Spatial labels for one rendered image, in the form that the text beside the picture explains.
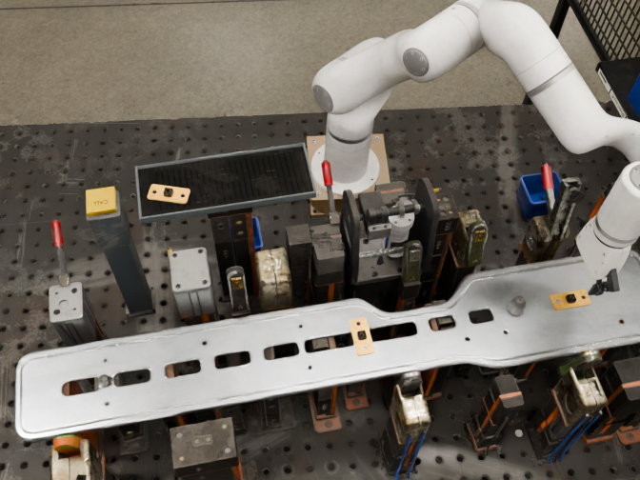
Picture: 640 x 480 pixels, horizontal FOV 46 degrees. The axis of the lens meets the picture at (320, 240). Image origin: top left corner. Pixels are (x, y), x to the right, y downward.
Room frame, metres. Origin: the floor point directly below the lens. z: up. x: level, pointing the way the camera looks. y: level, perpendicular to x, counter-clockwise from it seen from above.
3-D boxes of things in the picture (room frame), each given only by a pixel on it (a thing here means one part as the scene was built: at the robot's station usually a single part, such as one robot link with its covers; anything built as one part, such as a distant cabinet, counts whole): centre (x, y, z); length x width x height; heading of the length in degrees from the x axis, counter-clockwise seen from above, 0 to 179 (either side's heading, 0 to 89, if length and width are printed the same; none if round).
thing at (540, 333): (0.68, -0.08, 1.00); 1.38 x 0.22 x 0.02; 103
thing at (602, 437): (0.63, -0.66, 0.84); 0.11 x 0.10 x 0.28; 13
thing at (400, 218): (0.91, -0.15, 0.94); 0.18 x 0.13 x 0.49; 103
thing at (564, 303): (0.79, -0.55, 1.01); 0.08 x 0.04 x 0.01; 103
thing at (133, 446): (0.57, 0.42, 0.84); 0.11 x 0.06 x 0.29; 13
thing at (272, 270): (0.80, 0.10, 0.89); 0.13 x 0.11 x 0.38; 13
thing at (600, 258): (0.79, -0.55, 1.23); 0.10 x 0.07 x 0.11; 13
